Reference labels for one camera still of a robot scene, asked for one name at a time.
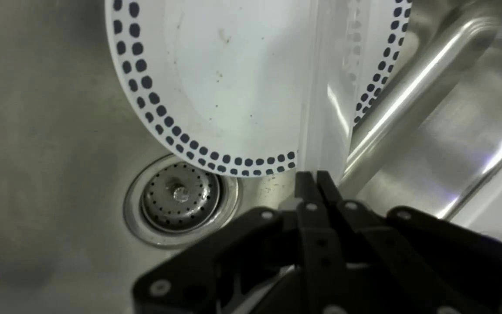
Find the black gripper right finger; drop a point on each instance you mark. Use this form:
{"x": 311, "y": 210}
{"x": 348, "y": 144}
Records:
{"x": 391, "y": 256}

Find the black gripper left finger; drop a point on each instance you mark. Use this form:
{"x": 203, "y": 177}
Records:
{"x": 313, "y": 233}

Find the sink drain strainer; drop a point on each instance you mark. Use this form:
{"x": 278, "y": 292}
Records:
{"x": 179, "y": 195}

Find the white dotted plate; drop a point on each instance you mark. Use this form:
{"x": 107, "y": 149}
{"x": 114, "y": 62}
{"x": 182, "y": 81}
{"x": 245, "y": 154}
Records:
{"x": 217, "y": 88}

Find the stainless steel sink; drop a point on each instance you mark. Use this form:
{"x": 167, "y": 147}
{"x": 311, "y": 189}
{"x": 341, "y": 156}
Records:
{"x": 43, "y": 116}

